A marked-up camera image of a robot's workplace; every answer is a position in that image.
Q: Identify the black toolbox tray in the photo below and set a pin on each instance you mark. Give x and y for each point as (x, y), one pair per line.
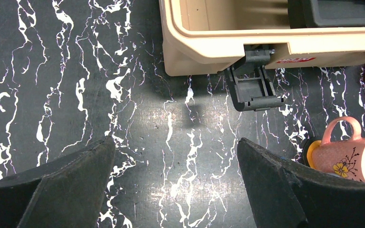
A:
(326, 13)

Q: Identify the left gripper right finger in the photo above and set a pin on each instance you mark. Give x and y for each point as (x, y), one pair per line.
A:
(286, 194)

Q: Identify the orange round coaster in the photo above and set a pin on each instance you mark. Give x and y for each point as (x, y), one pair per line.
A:
(308, 147)

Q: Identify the tan plastic toolbox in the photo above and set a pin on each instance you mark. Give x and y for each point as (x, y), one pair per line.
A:
(244, 38)

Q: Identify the white cup floral pattern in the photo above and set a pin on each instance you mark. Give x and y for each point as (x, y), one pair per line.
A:
(344, 158)

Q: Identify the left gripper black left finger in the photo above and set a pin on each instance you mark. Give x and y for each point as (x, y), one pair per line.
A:
(65, 193)

